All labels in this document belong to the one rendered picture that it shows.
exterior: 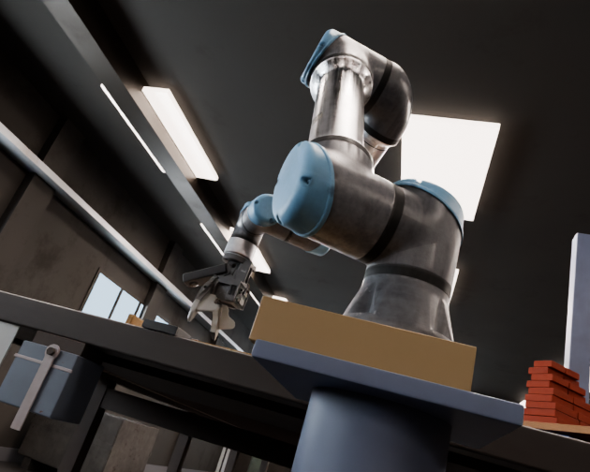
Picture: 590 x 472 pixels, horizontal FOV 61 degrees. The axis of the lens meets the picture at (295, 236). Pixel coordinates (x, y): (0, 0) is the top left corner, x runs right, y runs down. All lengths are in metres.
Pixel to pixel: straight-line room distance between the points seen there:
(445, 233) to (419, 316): 0.13
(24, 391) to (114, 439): 4.18
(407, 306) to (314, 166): 0.20
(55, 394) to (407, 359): 0.73
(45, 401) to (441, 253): 0.77
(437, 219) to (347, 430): 0.29
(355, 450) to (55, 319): 0.76
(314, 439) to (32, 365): 0.68
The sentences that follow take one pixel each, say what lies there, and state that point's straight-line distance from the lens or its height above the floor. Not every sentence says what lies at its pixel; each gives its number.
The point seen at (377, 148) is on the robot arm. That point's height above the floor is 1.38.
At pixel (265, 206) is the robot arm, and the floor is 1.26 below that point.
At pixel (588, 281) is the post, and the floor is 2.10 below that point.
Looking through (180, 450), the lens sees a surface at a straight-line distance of 3.19.
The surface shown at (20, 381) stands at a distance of 1.13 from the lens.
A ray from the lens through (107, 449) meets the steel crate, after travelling 5.30.
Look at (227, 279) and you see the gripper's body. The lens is 1.21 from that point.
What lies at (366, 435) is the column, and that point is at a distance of 0.56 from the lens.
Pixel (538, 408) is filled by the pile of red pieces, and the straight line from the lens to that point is 1.86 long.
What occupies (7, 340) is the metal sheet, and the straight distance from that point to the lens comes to 1.22.
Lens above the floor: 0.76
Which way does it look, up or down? 23 degrees up
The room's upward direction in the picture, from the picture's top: 18 degrees clockwise
